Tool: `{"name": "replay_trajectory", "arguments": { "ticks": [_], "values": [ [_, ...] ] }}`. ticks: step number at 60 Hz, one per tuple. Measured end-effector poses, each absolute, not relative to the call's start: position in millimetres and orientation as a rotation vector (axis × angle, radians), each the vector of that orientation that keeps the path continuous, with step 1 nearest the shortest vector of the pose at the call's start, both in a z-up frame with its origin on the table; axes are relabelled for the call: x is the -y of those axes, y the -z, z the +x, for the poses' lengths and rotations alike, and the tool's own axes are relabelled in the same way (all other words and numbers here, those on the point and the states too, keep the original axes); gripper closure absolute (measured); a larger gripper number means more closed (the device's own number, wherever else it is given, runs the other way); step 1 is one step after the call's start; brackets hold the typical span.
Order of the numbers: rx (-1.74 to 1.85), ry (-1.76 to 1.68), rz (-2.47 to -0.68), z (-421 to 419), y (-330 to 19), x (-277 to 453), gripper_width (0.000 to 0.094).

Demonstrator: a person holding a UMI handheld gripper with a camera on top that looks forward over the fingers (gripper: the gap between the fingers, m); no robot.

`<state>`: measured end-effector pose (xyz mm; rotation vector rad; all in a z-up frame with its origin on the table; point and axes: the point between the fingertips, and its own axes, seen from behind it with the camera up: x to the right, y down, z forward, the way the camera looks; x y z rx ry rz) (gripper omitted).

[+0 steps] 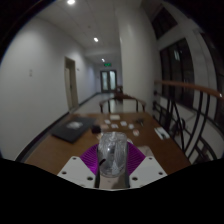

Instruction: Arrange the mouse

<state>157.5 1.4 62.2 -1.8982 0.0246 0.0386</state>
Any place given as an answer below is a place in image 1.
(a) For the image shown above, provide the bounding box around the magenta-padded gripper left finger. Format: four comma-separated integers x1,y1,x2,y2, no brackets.
57,143,100,189

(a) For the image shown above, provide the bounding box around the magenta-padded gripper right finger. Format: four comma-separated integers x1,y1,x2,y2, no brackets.
126,143,168,189

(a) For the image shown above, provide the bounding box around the dark closed laptop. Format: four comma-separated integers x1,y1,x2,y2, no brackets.
50,115,97,144

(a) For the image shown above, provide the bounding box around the small black box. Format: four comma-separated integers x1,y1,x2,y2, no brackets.
91,124,102,135

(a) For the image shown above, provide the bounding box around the wooden armchair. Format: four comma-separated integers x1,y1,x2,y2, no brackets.
98,93,148,114

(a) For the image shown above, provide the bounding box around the beige corridor door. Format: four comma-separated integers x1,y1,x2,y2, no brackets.
64,56,80,111

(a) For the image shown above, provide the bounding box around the black railing with wooden handrail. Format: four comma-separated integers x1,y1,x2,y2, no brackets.
152,79,224,165

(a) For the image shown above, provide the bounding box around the glazed double door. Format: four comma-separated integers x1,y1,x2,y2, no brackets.
99,69,118,94

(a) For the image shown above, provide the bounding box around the dark framed window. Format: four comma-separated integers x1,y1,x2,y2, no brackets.
158,37,197,110

